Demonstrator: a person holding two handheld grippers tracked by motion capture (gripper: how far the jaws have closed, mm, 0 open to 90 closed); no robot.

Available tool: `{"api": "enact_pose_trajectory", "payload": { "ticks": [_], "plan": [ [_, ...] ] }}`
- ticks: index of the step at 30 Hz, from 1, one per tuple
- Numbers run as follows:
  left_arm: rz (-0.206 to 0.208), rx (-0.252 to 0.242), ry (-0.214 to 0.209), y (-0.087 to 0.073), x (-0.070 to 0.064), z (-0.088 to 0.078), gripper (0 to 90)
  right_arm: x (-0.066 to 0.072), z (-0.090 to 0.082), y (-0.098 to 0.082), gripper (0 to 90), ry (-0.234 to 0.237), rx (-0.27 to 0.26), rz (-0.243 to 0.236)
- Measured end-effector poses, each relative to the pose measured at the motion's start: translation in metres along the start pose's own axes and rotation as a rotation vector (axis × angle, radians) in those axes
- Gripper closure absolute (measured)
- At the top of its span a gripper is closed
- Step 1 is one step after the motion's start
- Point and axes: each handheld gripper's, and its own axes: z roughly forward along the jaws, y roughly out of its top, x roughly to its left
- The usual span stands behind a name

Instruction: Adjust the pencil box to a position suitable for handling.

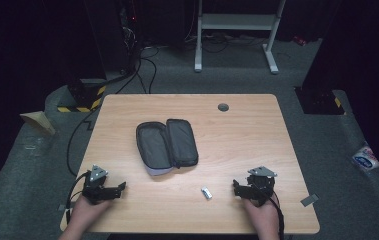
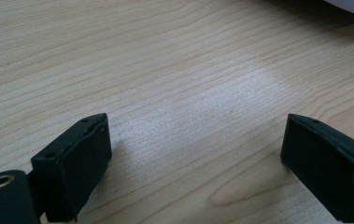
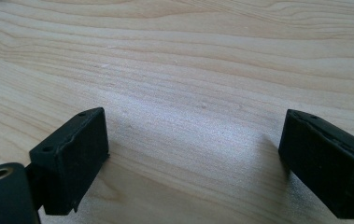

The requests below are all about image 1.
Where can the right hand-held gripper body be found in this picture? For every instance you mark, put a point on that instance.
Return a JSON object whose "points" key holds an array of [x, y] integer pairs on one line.
{"points": [[260, 186]]}

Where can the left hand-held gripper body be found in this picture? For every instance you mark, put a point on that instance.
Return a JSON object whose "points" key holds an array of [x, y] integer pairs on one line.
{"points": [[93, 186]]}

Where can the small white eraser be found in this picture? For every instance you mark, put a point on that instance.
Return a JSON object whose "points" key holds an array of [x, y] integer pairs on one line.
{"points": [[206, 193]]}

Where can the black pencil case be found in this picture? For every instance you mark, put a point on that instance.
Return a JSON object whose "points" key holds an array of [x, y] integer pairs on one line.
{"points": [[167, 146]]}

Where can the person's left hand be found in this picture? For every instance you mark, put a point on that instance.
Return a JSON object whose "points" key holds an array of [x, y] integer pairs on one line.
{"points": [[88, 210]]}

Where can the person's right hand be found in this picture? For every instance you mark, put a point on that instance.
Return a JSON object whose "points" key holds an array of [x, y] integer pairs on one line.
{"points": [[260, 215]]}

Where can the grey tape strip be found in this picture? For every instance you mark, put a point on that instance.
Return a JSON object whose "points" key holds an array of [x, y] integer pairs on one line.
{"points": [[309, 200]]}

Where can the wooden wedge block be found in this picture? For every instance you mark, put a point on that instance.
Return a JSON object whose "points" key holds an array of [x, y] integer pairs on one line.
{"points": [[40, 121]]}

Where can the black yellow striped stand base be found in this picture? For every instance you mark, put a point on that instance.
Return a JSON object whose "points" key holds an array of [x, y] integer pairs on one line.
{"points": [[83, 96], [320, 101]]}

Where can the white blue plastic packet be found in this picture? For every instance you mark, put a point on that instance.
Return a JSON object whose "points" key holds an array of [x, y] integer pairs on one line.
{"points": [[365, 158]]}

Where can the dark computer tower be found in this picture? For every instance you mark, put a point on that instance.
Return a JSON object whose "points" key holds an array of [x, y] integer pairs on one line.
{"points": [[128, 33]]}

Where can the white metal stand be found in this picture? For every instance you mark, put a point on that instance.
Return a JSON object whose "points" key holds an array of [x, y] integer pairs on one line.
{"points": [[203, 21]]}

